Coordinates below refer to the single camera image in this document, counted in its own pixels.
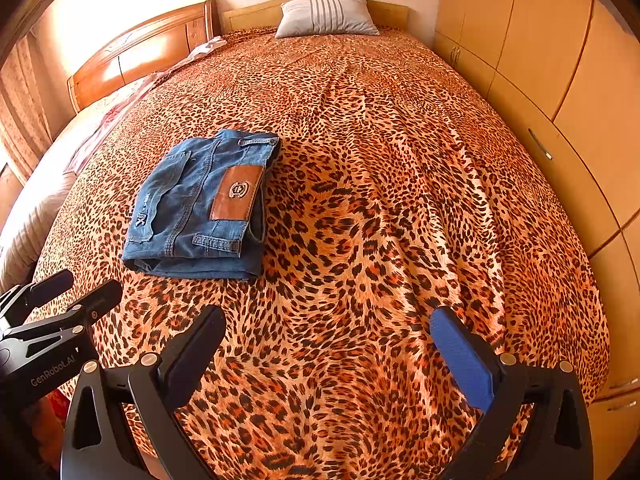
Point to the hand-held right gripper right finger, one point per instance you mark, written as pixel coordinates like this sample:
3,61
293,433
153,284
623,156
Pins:
465,360

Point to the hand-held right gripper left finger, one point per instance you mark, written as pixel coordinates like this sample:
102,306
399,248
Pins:
200,345

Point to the blue denim pants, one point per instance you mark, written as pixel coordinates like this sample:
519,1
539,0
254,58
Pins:
185,200

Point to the light wooden headboard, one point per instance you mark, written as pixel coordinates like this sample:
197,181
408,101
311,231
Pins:
250,17

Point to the grey striped pillow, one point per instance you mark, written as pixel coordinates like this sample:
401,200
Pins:
325,15

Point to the orange wooden headboard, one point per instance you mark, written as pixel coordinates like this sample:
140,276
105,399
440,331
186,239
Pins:
140,55

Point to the light wooden wardrobe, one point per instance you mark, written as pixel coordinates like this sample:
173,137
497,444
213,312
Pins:
550,35

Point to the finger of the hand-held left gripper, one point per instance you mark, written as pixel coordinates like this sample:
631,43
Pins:
100,295
50,282

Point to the leopard print bedspread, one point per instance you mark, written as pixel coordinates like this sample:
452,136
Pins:
375,185

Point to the beige patterned curtain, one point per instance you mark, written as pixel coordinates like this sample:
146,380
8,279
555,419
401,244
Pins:
20,110

